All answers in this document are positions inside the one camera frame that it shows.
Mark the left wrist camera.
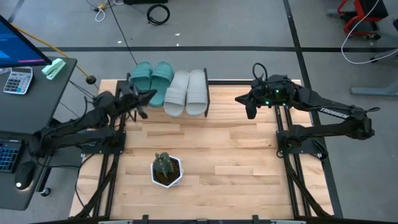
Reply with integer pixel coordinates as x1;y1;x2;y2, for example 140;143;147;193
137;104;150;120

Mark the short white cable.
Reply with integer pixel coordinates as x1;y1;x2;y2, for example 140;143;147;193
95;0;125;23

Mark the grey rubber slide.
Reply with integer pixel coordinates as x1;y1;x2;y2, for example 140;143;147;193
185;68;208;117
163;70;190;118

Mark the long white cable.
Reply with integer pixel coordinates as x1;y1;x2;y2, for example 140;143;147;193
341;0;398;65

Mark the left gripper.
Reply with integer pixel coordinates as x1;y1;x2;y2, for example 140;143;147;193
118;79;157;110

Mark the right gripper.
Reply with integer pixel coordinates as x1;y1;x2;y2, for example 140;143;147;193
235;74;298;108

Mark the black coiled cable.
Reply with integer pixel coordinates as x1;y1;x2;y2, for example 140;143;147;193
146;3;171;26

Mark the black computer mouse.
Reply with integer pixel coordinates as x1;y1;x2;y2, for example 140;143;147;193
14;161;37;190

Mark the black aluminium table frame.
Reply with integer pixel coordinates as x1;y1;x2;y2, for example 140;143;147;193
70;79;345;224

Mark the yellow cable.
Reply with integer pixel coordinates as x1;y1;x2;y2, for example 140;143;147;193
12;24;91;78

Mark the green cactus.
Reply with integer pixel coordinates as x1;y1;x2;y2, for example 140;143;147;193
152;151;175;179

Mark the black computer monitor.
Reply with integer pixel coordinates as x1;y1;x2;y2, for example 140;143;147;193
0;14;52;68

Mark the red and black cart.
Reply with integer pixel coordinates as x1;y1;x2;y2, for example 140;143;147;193
337;0;389;40

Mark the black backlit keyboard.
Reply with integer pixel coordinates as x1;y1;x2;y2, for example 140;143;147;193
0;139;24;174

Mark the mint green stapler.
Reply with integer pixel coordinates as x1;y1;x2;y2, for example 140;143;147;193
41;58;67;81

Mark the grey desk calculator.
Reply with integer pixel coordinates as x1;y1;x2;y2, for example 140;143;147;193
2;67;34;95

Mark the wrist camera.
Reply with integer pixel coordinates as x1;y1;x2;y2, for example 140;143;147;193
245;101;259;121
137;104;150;120

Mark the black desk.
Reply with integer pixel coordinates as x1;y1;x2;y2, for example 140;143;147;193
0;55;78;211

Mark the long black floor cable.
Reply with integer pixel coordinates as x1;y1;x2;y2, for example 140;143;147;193
106;0;138;65

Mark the grey desk base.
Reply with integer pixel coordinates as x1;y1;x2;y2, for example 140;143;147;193
349;18;398;96

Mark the wooden shelf with black frame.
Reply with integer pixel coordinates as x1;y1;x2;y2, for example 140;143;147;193
125;67;211;123

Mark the white hexagonal plant pot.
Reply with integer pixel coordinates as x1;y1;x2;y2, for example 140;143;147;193
150;154;184;189

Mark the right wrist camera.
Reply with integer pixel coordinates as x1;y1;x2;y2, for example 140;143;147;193
245;101;259;121

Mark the black box on floor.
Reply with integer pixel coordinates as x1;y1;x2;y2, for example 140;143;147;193
123;0;169;5

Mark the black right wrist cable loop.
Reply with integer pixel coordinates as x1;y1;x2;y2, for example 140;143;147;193
251;62;269;83

